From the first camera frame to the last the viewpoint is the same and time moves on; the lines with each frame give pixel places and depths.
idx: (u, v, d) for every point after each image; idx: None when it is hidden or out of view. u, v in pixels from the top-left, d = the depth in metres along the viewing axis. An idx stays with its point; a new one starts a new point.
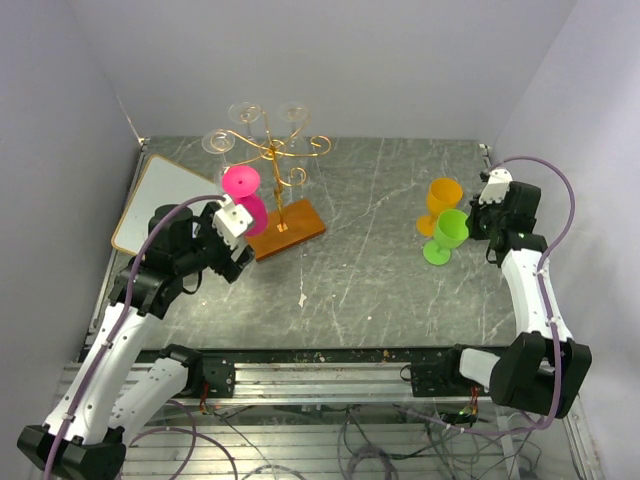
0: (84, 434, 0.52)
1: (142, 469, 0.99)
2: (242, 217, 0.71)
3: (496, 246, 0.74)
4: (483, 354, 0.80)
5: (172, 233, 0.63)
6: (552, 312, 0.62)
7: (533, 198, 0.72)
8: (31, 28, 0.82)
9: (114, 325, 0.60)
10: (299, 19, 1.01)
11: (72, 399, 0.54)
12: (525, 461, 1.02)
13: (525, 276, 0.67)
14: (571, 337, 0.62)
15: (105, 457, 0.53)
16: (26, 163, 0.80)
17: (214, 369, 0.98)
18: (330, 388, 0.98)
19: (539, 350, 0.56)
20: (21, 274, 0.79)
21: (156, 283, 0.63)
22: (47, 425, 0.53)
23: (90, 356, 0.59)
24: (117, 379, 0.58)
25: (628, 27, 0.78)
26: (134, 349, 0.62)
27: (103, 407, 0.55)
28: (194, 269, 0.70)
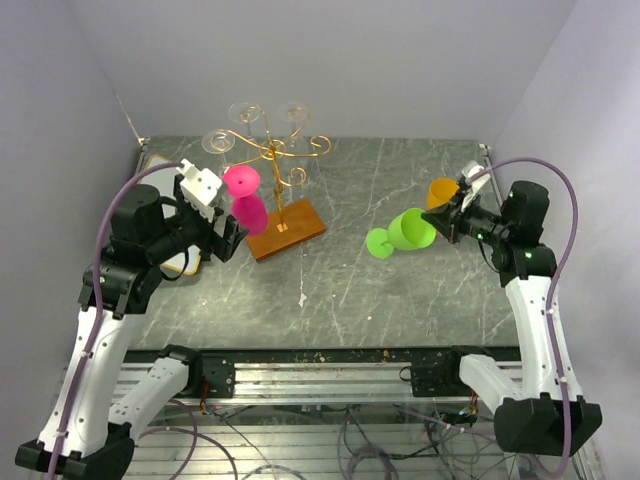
0: (81, 448, 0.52)
1: (142, 469, 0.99)
2: (209, 183, 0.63)
3: (500, 264, 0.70)
4: (481, 372, 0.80)
5: (137, 221, 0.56)
6: (562, 366, 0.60)
7: (542, 210, 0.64)
8: (32, 29, 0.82)
9: (90, 333, 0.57)
10: (299, 20, 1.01)
11: (61, 414, 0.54)
12: (525, 461, 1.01)
13: (531, 313, 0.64)
14: (581, 396, 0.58)
15: (108, 465, 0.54)
16: (27, 164, 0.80)
17: (214, 369, 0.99)
18: (330, 388, 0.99)
19: (548, 412, 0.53)
20: (22, 275, 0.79)
21: (131, 277, 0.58)
22: (42, 442, 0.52)
23: (72, 366, 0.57)
24: (105, 385, 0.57)
25: (628, 29, 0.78)
26: (118, 352, 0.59)
27: (95, 418, 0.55)
28: (172, 254, 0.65)
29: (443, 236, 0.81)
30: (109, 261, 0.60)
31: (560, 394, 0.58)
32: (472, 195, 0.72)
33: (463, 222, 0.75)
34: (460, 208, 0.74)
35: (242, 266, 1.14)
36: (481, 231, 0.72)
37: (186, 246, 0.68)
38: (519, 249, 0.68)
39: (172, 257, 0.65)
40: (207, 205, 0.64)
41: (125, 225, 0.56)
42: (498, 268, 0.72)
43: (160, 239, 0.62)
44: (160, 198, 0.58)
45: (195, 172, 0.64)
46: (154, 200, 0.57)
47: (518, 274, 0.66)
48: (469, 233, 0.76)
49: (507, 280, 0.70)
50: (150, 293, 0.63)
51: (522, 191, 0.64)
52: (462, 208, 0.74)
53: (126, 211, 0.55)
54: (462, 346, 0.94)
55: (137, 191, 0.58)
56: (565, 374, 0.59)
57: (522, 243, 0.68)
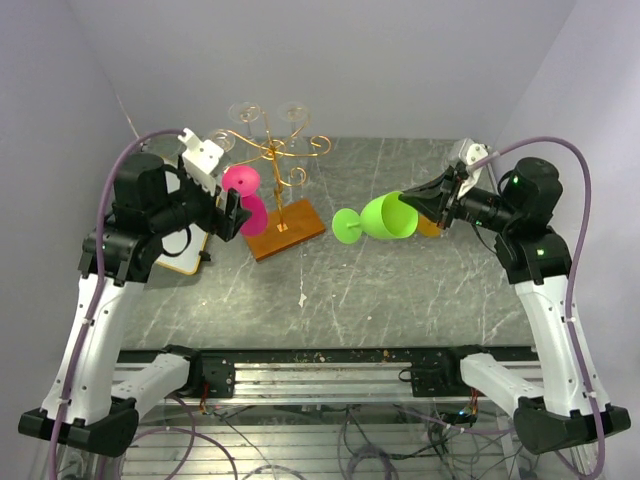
0: (85, 416, 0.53)
1: (142, 470, 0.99)
2: (211, 153, 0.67)
3: (509, 263, 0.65)
4: (488, 375, 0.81)
5: (142, 185, 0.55)
6: (588, 378, 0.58)
7: (553, 199, 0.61)
8: (31, 29, 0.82)
9: (91, 300, 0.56)
10: (300, 20, 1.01)
11: (63, 381, 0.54)
12: (525, 461, 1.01)
13: (551, 320, 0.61)
14: (608, 403, 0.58)
15: (114, 431, 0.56)
16: (27, 164, 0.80)
17: (214, 369, 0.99)
18: (330, 388, 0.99)
19: (581, 429, 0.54)
20: (22, 275, 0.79)
21: (131, 244, 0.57)
22: (44, 409, 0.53)
23: (74, 333, 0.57)
24: (107, 354, 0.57)
25: (628, 29, 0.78)
26: (120, 318, 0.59)
27: (98, 385, 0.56)
28: (174, 227, 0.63)
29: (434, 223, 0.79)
30: (110, 229, 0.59)
31: (589, 408, 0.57)
32: (472, 183, 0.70)
33: (460, 209, 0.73)
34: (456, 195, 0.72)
35: (242, 265, 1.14)
36: (479, 218, 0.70)
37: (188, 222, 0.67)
38: (529, 244, 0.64)
39: (174, 231, 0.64)
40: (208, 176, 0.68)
41: (128, 189, 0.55)
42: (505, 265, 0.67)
43: (163, 210, 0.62)
44: (165, 166, 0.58)
45: (196, 142, 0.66)
46: (158, 166, 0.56)
47: (532, 276, 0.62)
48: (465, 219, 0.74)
49: (517, 279, 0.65)
50: (150, 265, 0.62)
51: (533, 181, 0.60)
52: (458, 195, 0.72)
53: (131, 174, 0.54)
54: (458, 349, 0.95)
55: (142, 157, 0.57)
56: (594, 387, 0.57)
57: (530, 234, 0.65)
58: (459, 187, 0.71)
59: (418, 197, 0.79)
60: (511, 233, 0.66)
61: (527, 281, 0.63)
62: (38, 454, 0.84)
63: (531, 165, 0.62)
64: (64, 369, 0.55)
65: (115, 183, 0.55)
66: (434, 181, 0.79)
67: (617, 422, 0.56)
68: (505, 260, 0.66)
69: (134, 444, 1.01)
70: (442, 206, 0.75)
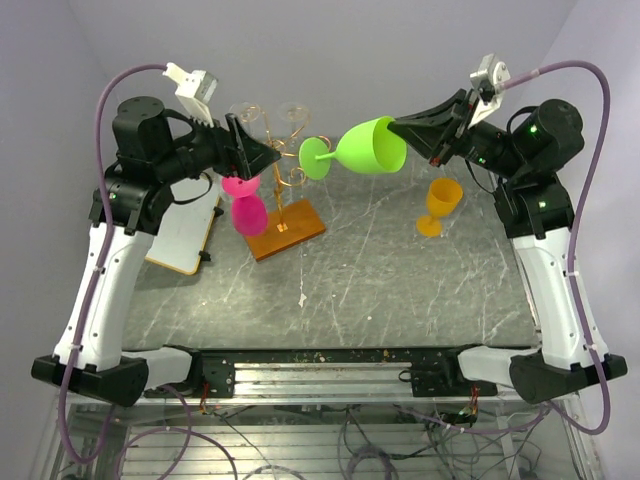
0: (96, 361, 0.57)
1: (142, 470, 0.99)
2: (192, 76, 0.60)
3: (510, 215, 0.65)
4: (484, 356, 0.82)
5: (142, 132, 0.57)
6: (589, 330, 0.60)
7: (572, 152, 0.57)
8: (31, 30, 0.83)
9: (101, 249, 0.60)
10: (299, 21, 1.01)
11: (75, 329, 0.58)
12: (526, 461, 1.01)
13: (553, 276, 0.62)
14: (607, 353, 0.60)
15: (122, 381, 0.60)
16: (27, 165, 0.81)
17: (214, 369, 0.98)
18: (330, 388, 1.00)
19: (581, 381, 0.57)
20: (21, 275, 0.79)
21: (141, 195, 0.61)
22: (57, 356, 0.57)
23: (85, 281, 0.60)
24: (116, 303, 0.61)
25: (628, 31, 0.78)
26: (130, 268, 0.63)
27: (108, 333, 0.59)
28: (185, 174, 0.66)
29: (427, 157, 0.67)
30: (120, 180, 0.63)
31: (589, 360, 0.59)
32: (489, 111, 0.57)
33: (464, 140, 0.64)
34: (463, 125, 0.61)
35: (242, 265, 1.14)
36: (484, 155, 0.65)
37: (201, 167, 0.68)
38: (534, 197, 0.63)
39: (186, 178, 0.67)
40: (194, 100, 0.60)
41: (128, 138, 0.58)
42: (505, 219, 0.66)
43: (170, 158, 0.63)
44: (165, 111, 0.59)
45: (180, 74, 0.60)
46: (157, 113, 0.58)
47: (535, 232, 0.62)
48: (464, 154, 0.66)
49: (517, 233, 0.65)
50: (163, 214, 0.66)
51: (551, 133, 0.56)
52: (470, 122, 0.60)
53: (130, 122, 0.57)
54: (455, 350, 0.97)
55: (141, 103, 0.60)
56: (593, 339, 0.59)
57: (536, 186, 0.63)
58: (472, 113, 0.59)
59: (416, 123, 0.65)
60: (515, 185, 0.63)
61: (528, 237, 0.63)
62: (38, 455, 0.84)
63: (553, 112, 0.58)
64: (76, 317, 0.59)
65: (118, 133, 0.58)
66: (436, 108, 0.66)
67: (616, 369, 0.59)
68: (505, 214, 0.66)
69: (134, 443, 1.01)
70: (440, 138, 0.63)
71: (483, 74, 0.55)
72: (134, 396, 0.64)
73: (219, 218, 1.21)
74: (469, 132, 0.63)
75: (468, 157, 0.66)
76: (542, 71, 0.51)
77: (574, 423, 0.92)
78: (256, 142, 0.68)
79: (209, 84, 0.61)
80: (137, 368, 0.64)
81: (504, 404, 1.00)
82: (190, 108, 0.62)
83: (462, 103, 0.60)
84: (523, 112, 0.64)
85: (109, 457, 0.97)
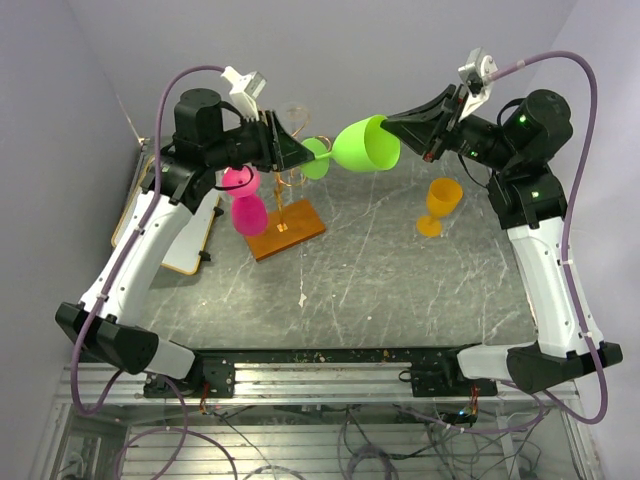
0: (117, 314, 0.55)
1: (142, 469, 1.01)
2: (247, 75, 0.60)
3: (504, 207, 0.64)
4: (480, 351, 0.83)
5: (199, 120, 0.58)
6: (584, 318, 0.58)
7: (562, 139, 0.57)
8: (31, 28, 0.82)
9: (146, 211, 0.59)
10: (300, 21, 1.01)
11: (105, 279, 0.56)
12: (526, 461, 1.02)
13: (547, 264, 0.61)
14: (603, 342, 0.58)
15: (138, 343, 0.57)
16: (26, 164, 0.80)
17: (214, 369, 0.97)
18: (330, 388, 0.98)
19: (576, 369, 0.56)
20: (20, 276, 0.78)
21: (188, 175, 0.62)
22: (82, 303, 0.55)
23: (123, 238, 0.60)
24: (147, 265, 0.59)
25: (629, 30, 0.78)
26: (166, 236, 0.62)
27: (134, 291, 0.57)
28: (228, 164, 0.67)
29: (420, 153, 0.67)
30: (172, 158, 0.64)
31: (585, 348, 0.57)
32: (480, 101, 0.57)
33: (454, 134, 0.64)
34: (454, 119, 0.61)
35: (242, 265, 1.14)
36: (476, 147, 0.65)
37: (242, 160, 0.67)
38: (527, 187, 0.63)
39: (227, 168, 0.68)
40: (243, 94, 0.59)
41: (185, 122, 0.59)
42: (499, 210, 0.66)
43: (218, 146, 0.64)
44: (221, 103, 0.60)
45: (234, 75, 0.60)
46: (216, 104, 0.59)
47: (528, 221, 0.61)
48: (457, 147, 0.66)
49: (511, 225, 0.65)
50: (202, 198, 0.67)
51: (541, 122, 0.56)
52: (460, 116, 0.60)
53: (189, 107, 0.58)
54: (454, 350, 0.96)
55: (202, 93, 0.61)
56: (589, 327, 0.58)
57: (529, 177, 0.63)
58: (462, 107, 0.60)
59: (407, 119, 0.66)
60: (508, 175, 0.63)
61: (521, 226, 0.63)
62: (37, 457, 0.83)
63: (541, 103, 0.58)
64: (108, 269, 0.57)
65: (177, 116, 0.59)
66: (427, 105, 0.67)
67: (612, 358, 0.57)
68: (499, 205, 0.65)
69: (134, 443, 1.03)
70: (432, 133, 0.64)
71: (472, 67, 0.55)
72: (140, 367, 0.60)
73: (219, 218, 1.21)
74: (460, 127, 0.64)
75: (461, 151, 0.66)
76: (529, 60, 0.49)
77: (574, 424, 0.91)
78: (292, 138, 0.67)
79: (258, 84, 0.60)
80: (152, 338, 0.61)
81: (504, 405, 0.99)
82: (239, 105, 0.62)
83: (452, 97, 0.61)
84: (512, 105, 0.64)
85: (109, 457, 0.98)
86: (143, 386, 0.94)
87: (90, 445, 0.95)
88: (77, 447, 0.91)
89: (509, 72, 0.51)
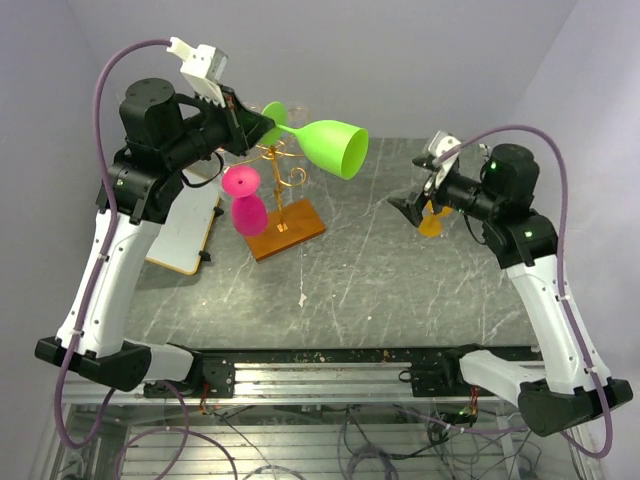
0: (96, 349, 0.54)
1: (142, 469, 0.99)
2: (202, 56, 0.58)
3: (498, 247, 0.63)
4: (484, 365, 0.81)
5: (151, 119, 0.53)
6: (588, 354, 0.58)
7: (531, 178, 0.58)
8: (31, 29, 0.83)
9: (106, 236, 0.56)
10: (300, 20, 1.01)
11: (78, 315, 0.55)
12: (526, 461, 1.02)
13: (546, 302, 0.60)
14: (610, 376, 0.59)
15: (124, 367, 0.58)
16: (26, 165, 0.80)
17: (214, 369, 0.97)
18: (330, 388, 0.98)
19: (586, 405, 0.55)
20: (21, 275, 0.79)
21: (149, 182, 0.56)
22: (58, 339, 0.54)
23: (88, 267, 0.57)
24: (119, 291, 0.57)
25: (627, 30, 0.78)
26: (135, 256, 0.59)
27: (111, 321, 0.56)
28: (194, 159, 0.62)
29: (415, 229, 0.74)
30: (127, 165, 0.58)
31: (592, 383, 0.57)
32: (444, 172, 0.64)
33: (439, 195, 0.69)
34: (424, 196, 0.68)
35: (242, 266, 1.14)
36: (461, 205, 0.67)
37: (211, 150, 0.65)
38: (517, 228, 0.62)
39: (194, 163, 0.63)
40: (206, 80, 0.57)
41: (136, 127, 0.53)
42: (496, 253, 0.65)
43: (180, 143, 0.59)
44: (175, 96, 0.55)
45: (187, 49, 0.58)
46: (167, 98, 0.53)
47: (524, 260, 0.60)
48: (447, 206, 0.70)
49: (508, 264, 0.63)
50: (169, 204, 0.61)
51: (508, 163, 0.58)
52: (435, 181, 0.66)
53: (137, 108, 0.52)
54: (455, 350, 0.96)
55: (150, 87, 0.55)
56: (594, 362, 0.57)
57: (516, 218, 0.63)
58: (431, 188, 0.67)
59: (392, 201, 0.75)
60: (496, 218, 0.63)
61: (519, 266, 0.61)
62: (38, 455, 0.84)
63: (504, 149, 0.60)
64: (78, 302, 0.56)
65: (124, 118, 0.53)
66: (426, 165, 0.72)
67: (620, 394, 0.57)
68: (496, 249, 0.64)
69: (135, 443, 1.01)
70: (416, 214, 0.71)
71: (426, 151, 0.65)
72: (133, 382, 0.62)
73: (219, 219, 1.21)
74: (444, 187, 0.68)
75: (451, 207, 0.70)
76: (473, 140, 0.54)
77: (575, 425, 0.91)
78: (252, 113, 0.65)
79: (220, 63, 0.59)
80: (141, 353, 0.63)
81: (503, 404, 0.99)
82: (201, 88, 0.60)
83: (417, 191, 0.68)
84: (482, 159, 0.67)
85: (109, 458, 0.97)
86: (143, 386, 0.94)
87: (90, 445, 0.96)
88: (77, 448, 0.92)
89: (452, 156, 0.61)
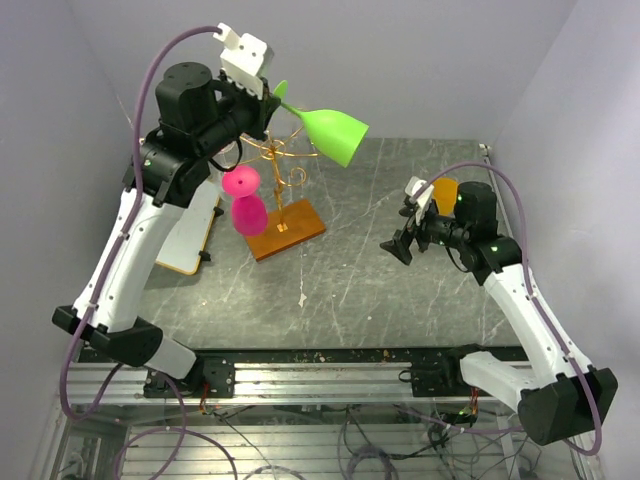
0: (108, 324, 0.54)
1: (142, 469, 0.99)
2: (253, 50, 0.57)
3: (472, 264, 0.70)
4: (484, 367, 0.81)
5: (184, 103, 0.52)
6: (564, 343, 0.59)
7: (491, 203, 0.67)
8: (31, 28, 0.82)
9: (129, 214, 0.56)
10: (300, 19, 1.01)
11: (94, 288, 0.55)
12: (526, 461, 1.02)
13: (518, 302, 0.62)
14: (591, 365, 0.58)
15: (135, 343, 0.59)
16: (26, 163, 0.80)
17: (214, 369, 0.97)
18: (330, 388, 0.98)
19: (571, 392, 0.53)
20: (21, 275, 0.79)
21: (175, 167, 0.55)
22: (75, 308, 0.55)
23: (109, 242, 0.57)
24: (136, 271, 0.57)
25: (628, 30, 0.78)
26: (155, 238, 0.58)
27: (125, 299, 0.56)
28: (225, 143, 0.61)
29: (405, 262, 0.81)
30: (157, 146, 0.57)
31: (573, 371, 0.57)
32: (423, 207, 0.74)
33: (422, 232, 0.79)
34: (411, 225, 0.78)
35: (242, 266, 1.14)
36: (440, 237, 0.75)
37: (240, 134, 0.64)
38: (486, 245, 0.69)
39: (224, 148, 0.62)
40: (255, 77, 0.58)
41: (172, 108, 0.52)
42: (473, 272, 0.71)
43: (212, 126, 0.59)
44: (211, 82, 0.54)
45: (235, 39, 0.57)
46: (203, 84, 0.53)
47: (492, 267, 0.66)
48: (431, 241, 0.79)
49: (484, 278, 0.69)
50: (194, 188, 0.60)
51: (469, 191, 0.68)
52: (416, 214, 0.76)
53: (175, 90, 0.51)
54: (455, 350, 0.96)
55: (188, 71, 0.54)
56: (571, 350, 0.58)
57: (486, 240, 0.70)
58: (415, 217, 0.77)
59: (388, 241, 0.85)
60: (468, 239, 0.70)
61: (489, 275, 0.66)
62: (39, 453, 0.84)
63: (468, 184, 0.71)
64: (96, 275, 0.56)
65: (158, 100, 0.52)
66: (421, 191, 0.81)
67: (605, 381, 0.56)
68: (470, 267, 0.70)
69: (135, 443, 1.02)
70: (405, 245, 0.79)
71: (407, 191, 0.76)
72: (143, 357, 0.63)
73: (218, 218, 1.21)
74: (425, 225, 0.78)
75: (435, 242, 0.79)
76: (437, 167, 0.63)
77: None
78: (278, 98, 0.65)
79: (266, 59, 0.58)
80: (153, 331, 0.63)
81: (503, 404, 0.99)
82: (240, 77, 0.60)
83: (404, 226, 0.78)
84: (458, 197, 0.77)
85: (109, 457, 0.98)
86: (143, 386, 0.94)
87: (90, 445, 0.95)
88: (77, 448, 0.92)
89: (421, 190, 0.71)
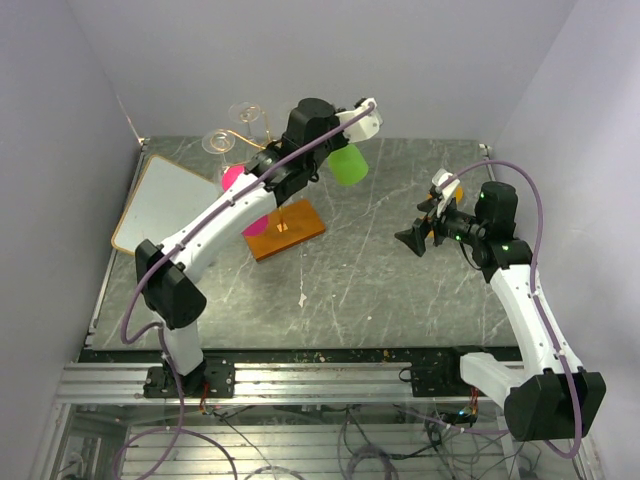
0: (186, 264, 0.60)
1: (142, 470, 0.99)
2: (375, 120, 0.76)
3: (482, 260, 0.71)
4: (481, 364, 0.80)
5: (310, 125, 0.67)
6: (557, 342, 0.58)
7: (512, 205, 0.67)
8: (32, 29, 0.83)
9: (242, 189, 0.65)
10: (300, 19, 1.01)
11: (188, 233, 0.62)
12: (526, 461, 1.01)
13: (519, 298, 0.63)
14: (582, 366, 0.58)
15: (183, 303, 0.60)
16: (27, 164, 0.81)
17: (215, 369, 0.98)
18: (330, 388, 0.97)
19: (556, 388, 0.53)
20: (22, 274, 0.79)
21: (285, 172, 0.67)
22: (162, 244, 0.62)
23: (214, 204, 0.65)
24: (225, 233, 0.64)
25: (627, 30, 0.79)
26: (250, 216, 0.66)
27: (208, 251, 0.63)
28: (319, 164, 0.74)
29: (418, 254, 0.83)
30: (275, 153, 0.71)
31: (562, 369, 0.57)
32: (444, 201, 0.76)
33: (440, 225, 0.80)
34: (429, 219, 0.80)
35: (242, 265, 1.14)
36: (457, 232, 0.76)
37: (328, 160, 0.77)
38: (498, 243, 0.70)
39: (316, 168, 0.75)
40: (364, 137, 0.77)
41: (305, 129, 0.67)
42: (482, 267, 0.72)
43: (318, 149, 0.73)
44: (331, 117, 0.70)
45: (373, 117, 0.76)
46: (327, 115, 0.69)
47: (499, 264, 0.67)
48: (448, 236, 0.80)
49: (491, 276, 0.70)
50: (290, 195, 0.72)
51: (492, 190, 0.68)
52: (436, 208, 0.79)
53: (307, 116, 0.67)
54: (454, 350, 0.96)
55: (317, 104, 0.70)
56: (563, 349, 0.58)
57: (502, 240, 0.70)
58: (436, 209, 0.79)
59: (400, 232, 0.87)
60: (483, 236, 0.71)
61: (496, 271, 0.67)
62: (38, 453, 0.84)
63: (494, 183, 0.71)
64: (192, 224, 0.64)
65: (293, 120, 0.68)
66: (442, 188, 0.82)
67: (591, 384, 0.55)
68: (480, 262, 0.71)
69: (134, 444, 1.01)
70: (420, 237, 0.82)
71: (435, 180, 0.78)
72: (179, 322, 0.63)
73: None
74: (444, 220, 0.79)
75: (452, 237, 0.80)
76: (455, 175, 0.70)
77: None
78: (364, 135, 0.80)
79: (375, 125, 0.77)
80: (202, 301, 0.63)
81: None
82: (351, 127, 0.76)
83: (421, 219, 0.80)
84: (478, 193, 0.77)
85: (109, 457, 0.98)
86: (144, 386, 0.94)
87: (90, 445, 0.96)
88: (77, 447, 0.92)
89: (448, 183, 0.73)
